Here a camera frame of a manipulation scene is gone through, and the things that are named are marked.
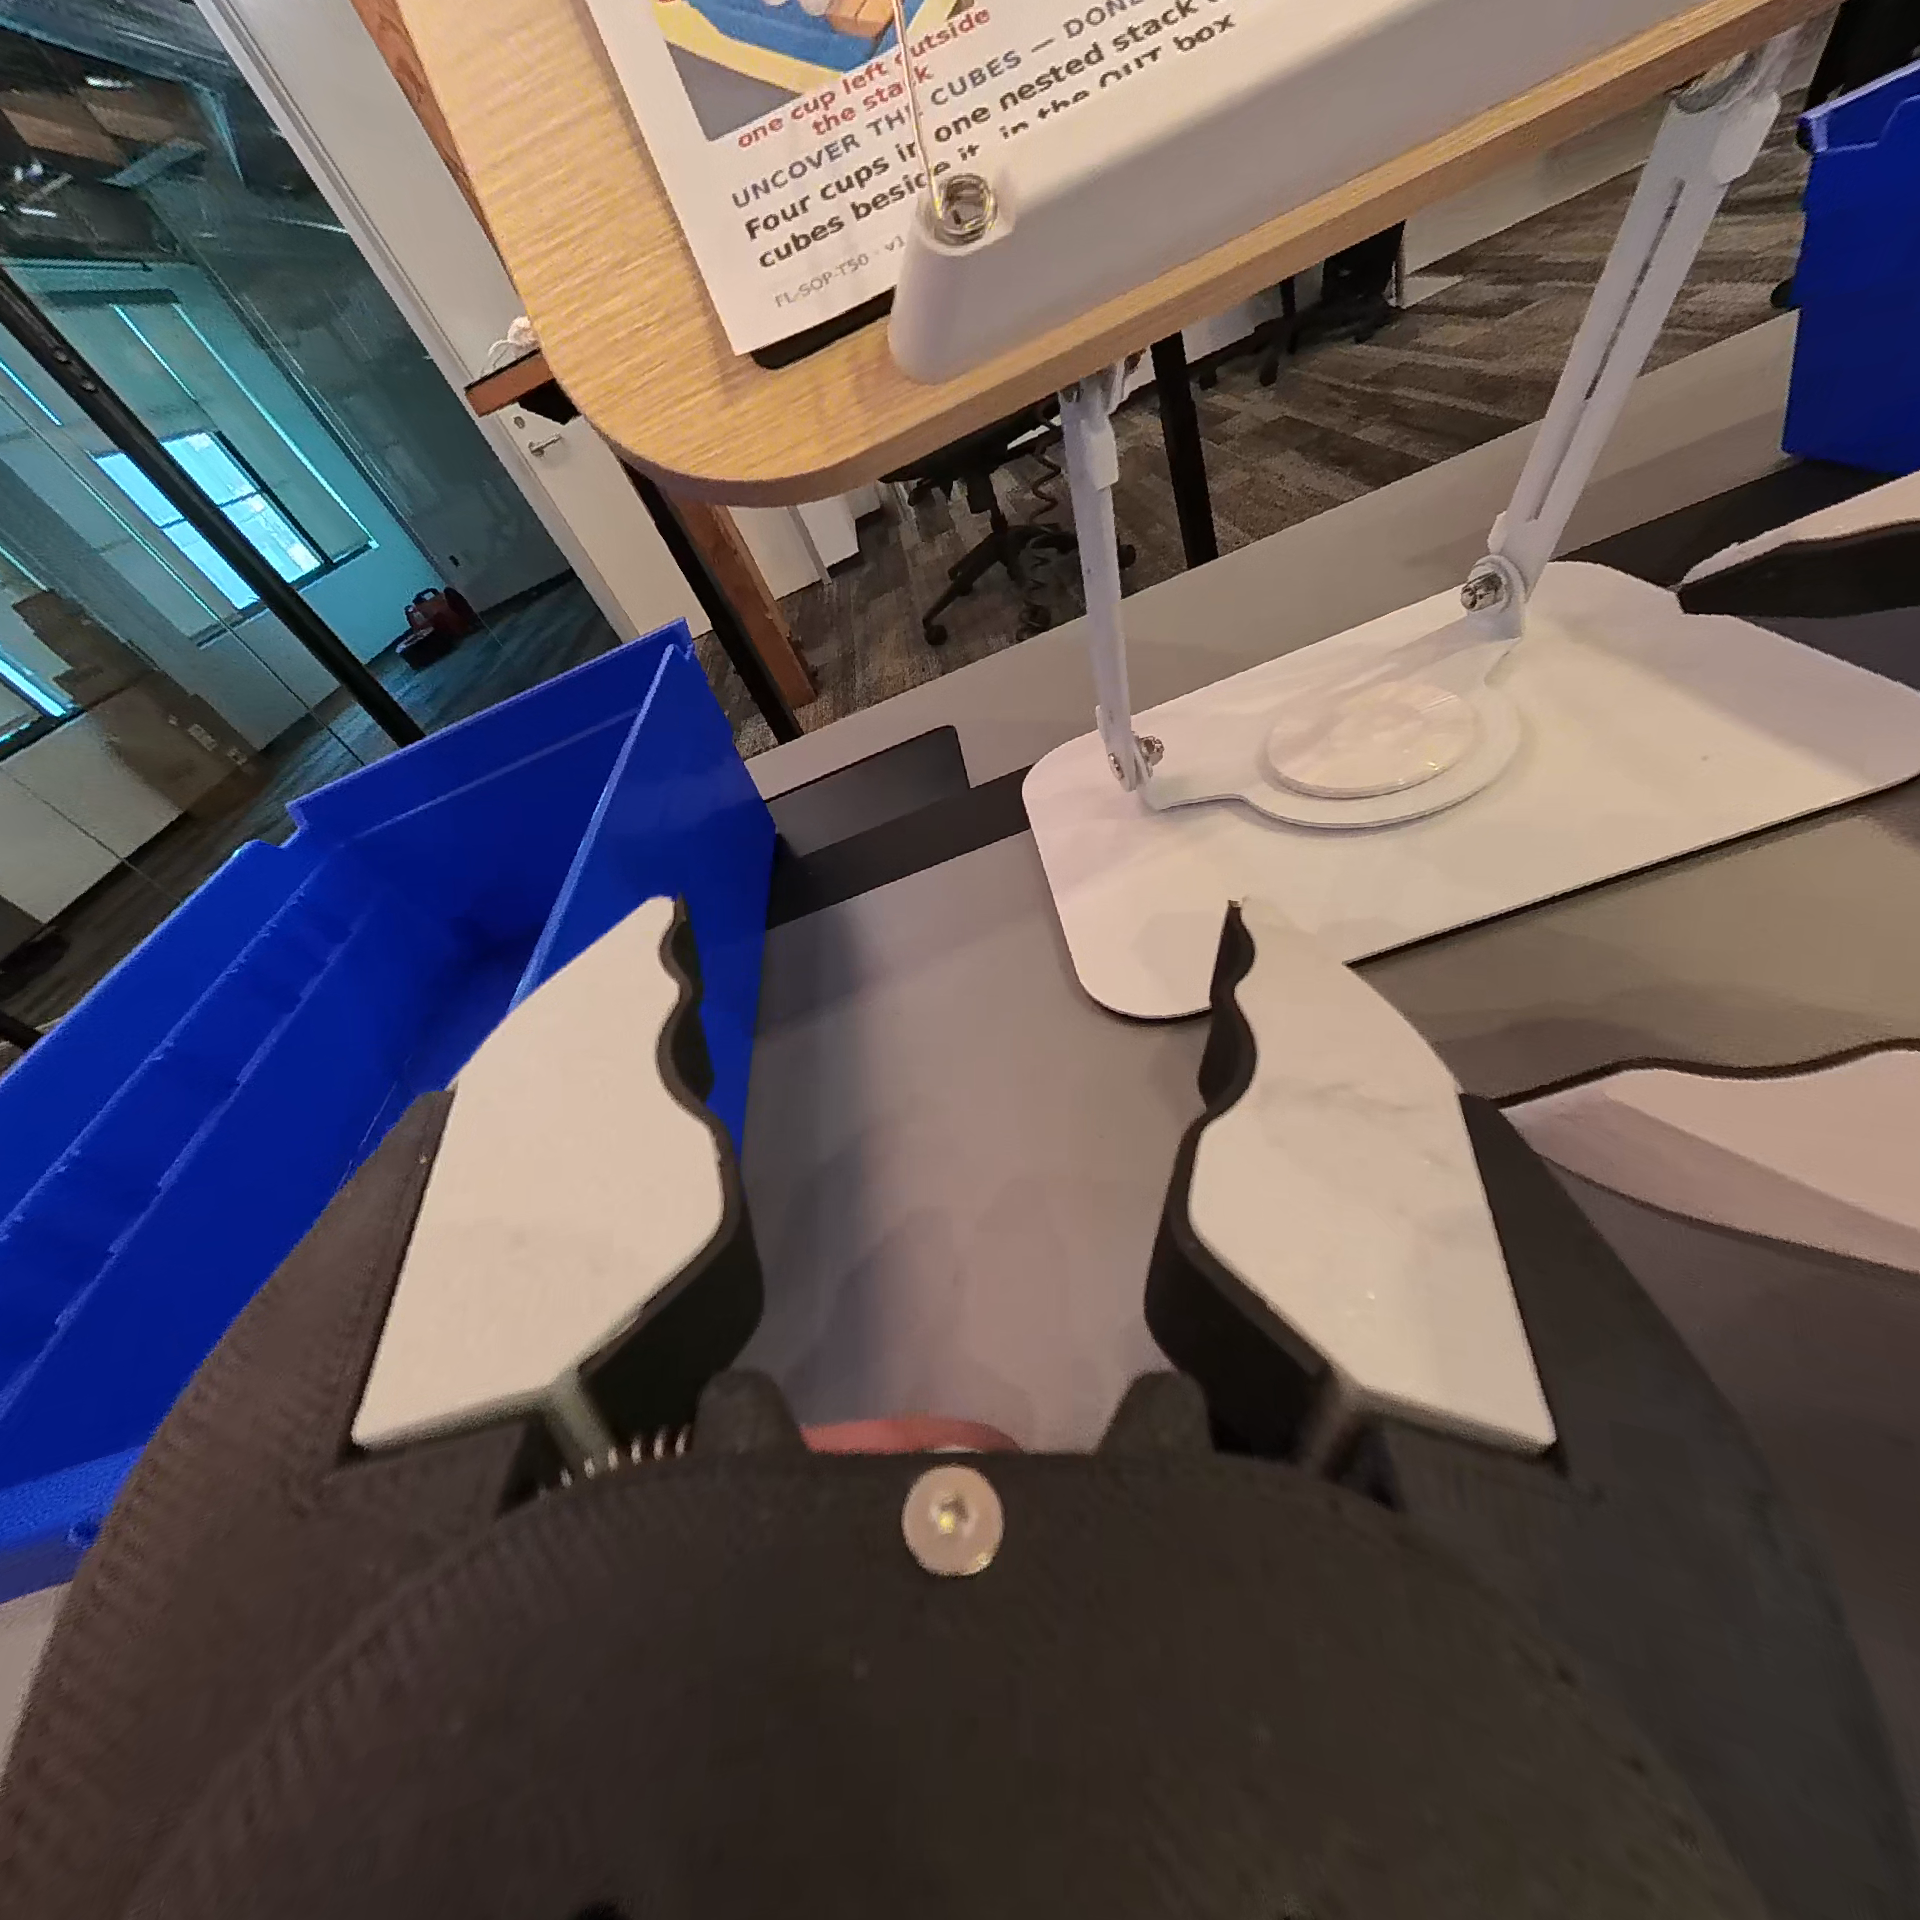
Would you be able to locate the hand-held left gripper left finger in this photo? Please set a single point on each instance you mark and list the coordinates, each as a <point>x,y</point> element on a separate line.
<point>556,1185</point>

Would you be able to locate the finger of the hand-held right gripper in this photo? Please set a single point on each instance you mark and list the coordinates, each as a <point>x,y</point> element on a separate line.
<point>1823,541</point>
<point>1726,1164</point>

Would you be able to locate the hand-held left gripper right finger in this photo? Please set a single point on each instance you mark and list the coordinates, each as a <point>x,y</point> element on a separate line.
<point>1367,1200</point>

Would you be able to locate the blue plastic bin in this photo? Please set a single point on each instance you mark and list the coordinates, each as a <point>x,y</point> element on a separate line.
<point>1860,302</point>
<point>303,974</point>

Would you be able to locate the grey desk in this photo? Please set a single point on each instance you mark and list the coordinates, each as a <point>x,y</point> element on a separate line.
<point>933,1080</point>

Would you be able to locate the red floor object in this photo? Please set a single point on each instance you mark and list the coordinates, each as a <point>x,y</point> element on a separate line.
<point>436,619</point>

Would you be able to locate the black office chair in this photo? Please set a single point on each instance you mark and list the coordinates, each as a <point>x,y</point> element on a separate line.
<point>992,509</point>

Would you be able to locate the black clipboard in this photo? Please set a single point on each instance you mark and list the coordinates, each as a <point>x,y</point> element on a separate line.
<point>811,342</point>

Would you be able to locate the white stand with instruction board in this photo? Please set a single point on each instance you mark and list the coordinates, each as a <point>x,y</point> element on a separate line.
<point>598,302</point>

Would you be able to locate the printed instruction sheet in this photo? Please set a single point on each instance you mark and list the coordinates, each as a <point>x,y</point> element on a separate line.
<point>841,151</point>

